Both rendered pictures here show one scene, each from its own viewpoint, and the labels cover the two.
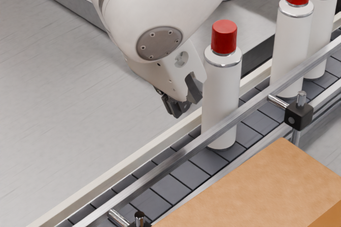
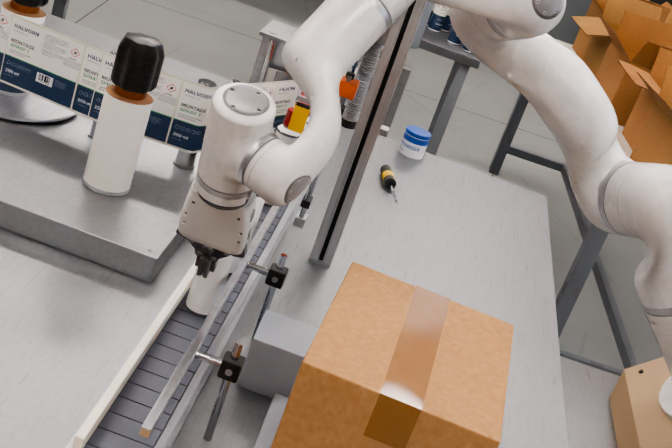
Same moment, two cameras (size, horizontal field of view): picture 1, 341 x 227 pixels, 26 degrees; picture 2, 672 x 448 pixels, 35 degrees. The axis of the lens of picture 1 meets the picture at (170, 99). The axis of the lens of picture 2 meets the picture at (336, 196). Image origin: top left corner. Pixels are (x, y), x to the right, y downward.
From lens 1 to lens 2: 94 cm
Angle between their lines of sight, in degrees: 41
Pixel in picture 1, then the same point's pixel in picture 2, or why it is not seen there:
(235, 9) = (136, 203)
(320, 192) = (401, 290)
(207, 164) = not seen: hidden behind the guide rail
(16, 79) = not seen: outside the picture
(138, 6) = (293, 161)
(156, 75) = (225, 231)
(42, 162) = (36, 348)
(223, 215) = (360, 305)
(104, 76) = (37, 270)
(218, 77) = not seen: hidden behind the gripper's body
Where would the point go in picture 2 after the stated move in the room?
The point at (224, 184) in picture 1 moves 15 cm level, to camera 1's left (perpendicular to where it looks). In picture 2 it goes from (345, 289) to (251, 296)
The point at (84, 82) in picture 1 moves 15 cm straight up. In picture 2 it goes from (22, 276) to (41, 195)
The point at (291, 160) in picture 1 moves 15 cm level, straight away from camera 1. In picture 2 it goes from (370, 274) to (331, 220)
